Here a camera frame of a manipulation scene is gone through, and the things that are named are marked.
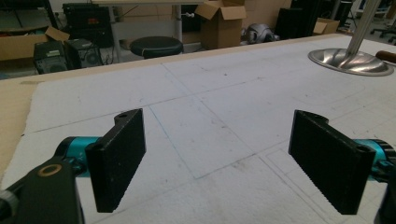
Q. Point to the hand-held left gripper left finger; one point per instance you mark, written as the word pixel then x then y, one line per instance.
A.
pixel 116 161

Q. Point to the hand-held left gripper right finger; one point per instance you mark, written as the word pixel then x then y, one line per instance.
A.
pixel 330 161

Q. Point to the metal stand base with pole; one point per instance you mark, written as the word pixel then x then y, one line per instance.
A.
pixel 351 59

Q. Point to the white foam mat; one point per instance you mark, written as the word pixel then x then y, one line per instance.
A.
pixel 218 124

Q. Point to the black computer case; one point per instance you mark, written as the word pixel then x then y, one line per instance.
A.
pixel 84 53

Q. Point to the black round stool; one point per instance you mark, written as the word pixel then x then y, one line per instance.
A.
pixel 155 46

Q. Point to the black speaker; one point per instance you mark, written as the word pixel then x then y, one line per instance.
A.
pixel 49 57

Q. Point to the small cardboard box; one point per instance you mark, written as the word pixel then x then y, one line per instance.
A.
pixel 325 26

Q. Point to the black equipment with red display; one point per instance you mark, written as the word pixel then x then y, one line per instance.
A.
pixel 88 23

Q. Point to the black cabinet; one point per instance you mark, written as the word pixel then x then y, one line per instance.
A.
pixel 295 21

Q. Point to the grey helmet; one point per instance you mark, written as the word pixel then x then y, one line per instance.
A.
pixel 260 33

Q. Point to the large flat cardboard box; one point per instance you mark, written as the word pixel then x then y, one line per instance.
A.
pixel 21 45

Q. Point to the open cardboard box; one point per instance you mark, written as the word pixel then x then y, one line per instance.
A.
pixel 221 26

